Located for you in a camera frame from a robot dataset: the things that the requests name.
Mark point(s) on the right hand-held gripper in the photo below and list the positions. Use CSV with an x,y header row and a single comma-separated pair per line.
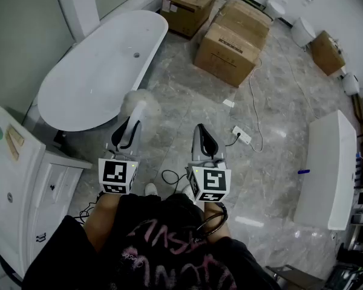
x,y
211,181

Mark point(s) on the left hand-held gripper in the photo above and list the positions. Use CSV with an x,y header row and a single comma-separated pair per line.
x,y
118,174

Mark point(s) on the white fluffy duster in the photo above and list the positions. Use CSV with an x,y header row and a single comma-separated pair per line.
x,y
140,100

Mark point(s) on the dark green translucent sheet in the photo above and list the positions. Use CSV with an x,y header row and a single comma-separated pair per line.
x,y
90,71

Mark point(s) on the person's right forearm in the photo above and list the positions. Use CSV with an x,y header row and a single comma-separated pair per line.
x,y
214,222

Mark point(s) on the person's left forearm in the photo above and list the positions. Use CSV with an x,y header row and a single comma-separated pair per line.
x,y
101,219

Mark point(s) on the white power strip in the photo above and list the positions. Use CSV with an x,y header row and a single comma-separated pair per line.
x,y
242,134

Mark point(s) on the person's right white shoe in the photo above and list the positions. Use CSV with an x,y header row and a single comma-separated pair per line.
x,y
188,190

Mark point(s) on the person's white shoe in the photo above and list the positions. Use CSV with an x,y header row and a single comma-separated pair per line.
x,y
150,189
188,190

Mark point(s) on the white paper scrap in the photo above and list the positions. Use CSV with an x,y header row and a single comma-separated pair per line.
x,y
228,102

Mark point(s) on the person's left white shoe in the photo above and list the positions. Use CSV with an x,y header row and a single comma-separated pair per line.
x,y
150,189

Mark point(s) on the large printed cardboard box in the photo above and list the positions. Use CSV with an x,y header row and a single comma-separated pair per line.
x,y
227,56

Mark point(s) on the small blue object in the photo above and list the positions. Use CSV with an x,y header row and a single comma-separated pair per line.
x,y
303,171

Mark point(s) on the tan wooden piece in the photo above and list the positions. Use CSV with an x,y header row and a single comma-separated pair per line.
x,y
14,142

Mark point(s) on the black shirt with pink print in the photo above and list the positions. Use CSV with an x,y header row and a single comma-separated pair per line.
x,y
157,252

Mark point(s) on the white rectangular counter unit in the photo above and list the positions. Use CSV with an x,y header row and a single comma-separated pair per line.
x,y
326,168

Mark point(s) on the white vanity cabinet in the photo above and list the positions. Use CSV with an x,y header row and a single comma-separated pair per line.
x,y
15,192

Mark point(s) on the long taped cardboard box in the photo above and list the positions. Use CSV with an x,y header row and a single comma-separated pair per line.
x,y
245,17

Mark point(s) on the cardboard box with white labels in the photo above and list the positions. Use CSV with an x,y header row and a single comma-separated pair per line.
x,y
187,8

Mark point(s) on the wide pale roller blind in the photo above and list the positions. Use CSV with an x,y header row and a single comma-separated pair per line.
x,y
21,41

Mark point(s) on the dark chair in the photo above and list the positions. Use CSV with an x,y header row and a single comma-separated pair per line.
x,y
290,276

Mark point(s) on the small cardboard box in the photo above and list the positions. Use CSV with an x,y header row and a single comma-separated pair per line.
x,y
328,53

